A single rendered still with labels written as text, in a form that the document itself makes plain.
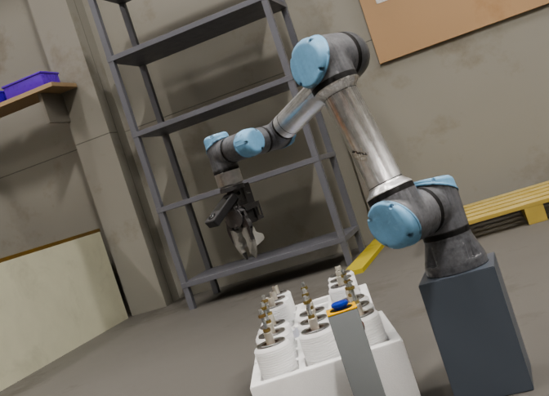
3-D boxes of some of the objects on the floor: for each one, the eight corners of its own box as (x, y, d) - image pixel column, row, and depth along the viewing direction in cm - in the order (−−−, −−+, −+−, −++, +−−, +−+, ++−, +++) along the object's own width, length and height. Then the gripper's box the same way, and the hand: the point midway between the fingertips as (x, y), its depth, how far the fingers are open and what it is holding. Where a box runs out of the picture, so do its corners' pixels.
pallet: (631, 175, 450) (625, 157, 450) (659, 189, 371) (653, 168, 371) (435, 230, 487) (430, 215, 487) (422, 255, 407) (417, 235, 407)
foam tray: (400, 367, 220) (381, 309, 220) (425, 409, 181) (402, 339, 181) (274, 407, 221) (256, 350, 221) (272, 457, 182) (249, 388, 182)
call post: (395, 428, 175) (354, 302, 175) (400, 438, 168) (358, 307, 168) (367, 437, 175) (326, 311, 175) (370, 447, 168) (328, 317, 168)
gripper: (256, 178, 212) (279, 249, 213) (232, 185, 221) (255, 254, 221) (234, 184, 207) (258, 258, 207) (211, 193, 215) (234, 263, 215)
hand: (247, 255), depth 212 cm, fingers open, 3 cm apart
